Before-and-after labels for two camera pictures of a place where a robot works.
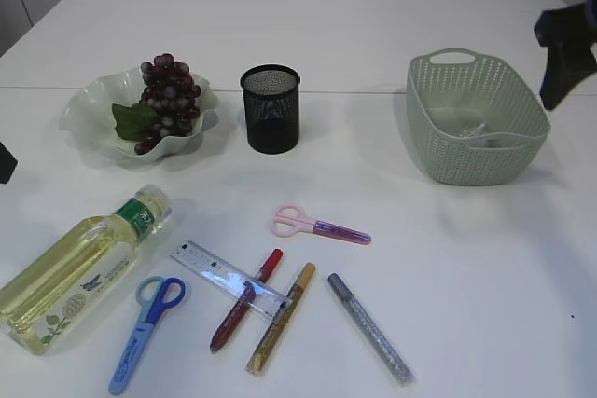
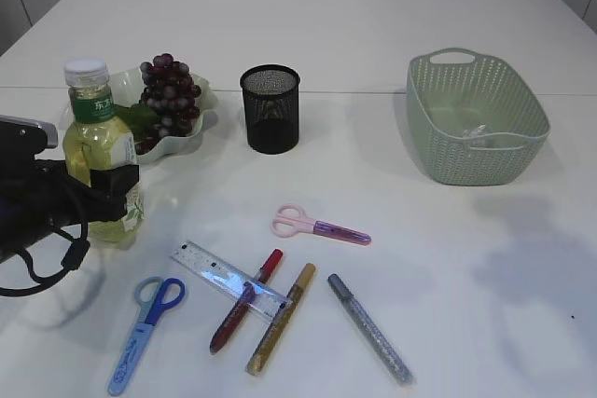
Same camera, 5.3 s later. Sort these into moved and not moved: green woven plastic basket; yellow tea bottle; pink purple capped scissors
Moved: yellow tea bottle
Not moved: pink purple capped scissors; green woven plastic basket
